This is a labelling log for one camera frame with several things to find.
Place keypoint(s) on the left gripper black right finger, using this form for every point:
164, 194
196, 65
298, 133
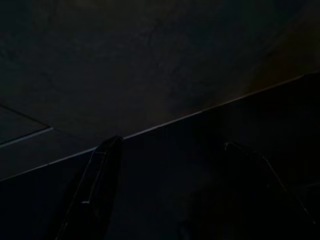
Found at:
260, 200

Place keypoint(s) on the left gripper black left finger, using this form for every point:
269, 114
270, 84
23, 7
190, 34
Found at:
100, 195

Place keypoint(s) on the grey cabinet drawer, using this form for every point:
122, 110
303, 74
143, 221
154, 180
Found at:
37, 155
20, 125

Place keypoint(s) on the grey sink cabinet door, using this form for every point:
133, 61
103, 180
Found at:
150, 62

